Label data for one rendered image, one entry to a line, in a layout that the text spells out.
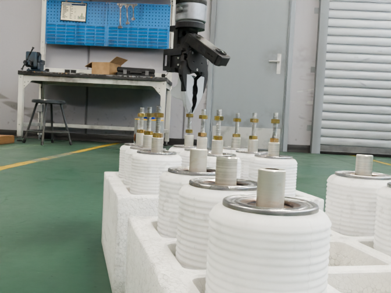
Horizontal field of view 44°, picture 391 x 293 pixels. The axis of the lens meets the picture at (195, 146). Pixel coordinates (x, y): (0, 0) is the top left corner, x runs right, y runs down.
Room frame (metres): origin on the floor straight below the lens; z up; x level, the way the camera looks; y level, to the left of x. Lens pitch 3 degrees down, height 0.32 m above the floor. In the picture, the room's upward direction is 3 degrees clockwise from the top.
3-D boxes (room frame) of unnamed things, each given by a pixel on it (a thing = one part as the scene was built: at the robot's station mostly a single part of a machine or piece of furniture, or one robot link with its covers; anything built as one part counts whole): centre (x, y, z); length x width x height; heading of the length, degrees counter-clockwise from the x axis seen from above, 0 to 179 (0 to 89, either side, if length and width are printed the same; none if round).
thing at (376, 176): (0.67, -0.23, 0.25); 0.08 x 0.08 x 0.01
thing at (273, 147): (0.98, -0.16, 0.26); 0.02 x 0.02 x 0.03
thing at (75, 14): (5.87, 1.53, 1.54); 0.32 x 0.02 x 0.25; 88
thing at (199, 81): (1.20, 0.02, 0.38); 0.06 x 0.03 x 0.09; 50
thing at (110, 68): (5.65, 1.07, 0.87); 0.40 x 0.30 x 0.23; 74
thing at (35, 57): (5.26, 1.77, 0.87); 0.41 x 0.17 x 0.25; 178
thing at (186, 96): (1.17, 0.04, 0.38); 0.06 x 0.03 x 0.09; 50
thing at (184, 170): (0.61, 0.00, 0.25); 0.08 x 0.08 x 0.01
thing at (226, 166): (0.50, -0.03, 0.26); 0.02 x 0.02 x 0.03
